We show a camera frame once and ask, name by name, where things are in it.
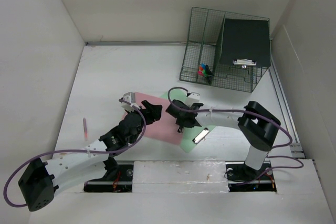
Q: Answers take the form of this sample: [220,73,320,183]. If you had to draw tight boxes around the green clipboard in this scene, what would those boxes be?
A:
[160,89,216,154]

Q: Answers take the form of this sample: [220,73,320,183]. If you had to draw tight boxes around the pink clipboard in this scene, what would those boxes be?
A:
[134,92,182,145]

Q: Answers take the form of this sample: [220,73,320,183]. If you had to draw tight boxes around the black clipboard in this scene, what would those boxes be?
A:
[217,18,271,67]

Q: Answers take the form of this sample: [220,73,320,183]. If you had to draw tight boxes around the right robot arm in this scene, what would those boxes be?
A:
[166,99,281,179]

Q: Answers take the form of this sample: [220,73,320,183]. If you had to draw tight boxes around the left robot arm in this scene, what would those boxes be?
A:
[18,100,163,212]

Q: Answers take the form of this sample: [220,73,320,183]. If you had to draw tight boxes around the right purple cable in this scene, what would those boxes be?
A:
[167,87,305,185]

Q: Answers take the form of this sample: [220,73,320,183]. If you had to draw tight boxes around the purple cable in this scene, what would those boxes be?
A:
[167,87,305,185]
[4,98,147,207]

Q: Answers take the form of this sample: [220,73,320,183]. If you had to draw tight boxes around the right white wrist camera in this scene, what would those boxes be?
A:
[185,92,201,107]

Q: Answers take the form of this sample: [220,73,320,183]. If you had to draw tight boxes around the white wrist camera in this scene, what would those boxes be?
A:
[185,92,201,107]
[122,92,136,111]

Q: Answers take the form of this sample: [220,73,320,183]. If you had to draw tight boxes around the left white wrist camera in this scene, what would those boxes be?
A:
[122,92,136,111]

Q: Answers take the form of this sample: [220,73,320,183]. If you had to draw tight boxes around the pink pen on wall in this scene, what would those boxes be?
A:
[82,118,88,141]

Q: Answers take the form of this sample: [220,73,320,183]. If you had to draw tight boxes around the green wire desk organizer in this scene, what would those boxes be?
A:
[179,7,269,93]

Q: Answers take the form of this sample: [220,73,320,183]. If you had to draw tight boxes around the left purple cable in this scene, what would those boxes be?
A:
[4,98,147,207]

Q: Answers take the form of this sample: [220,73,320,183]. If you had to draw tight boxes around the metal rail bracket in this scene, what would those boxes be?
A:
[289,143,306,159]

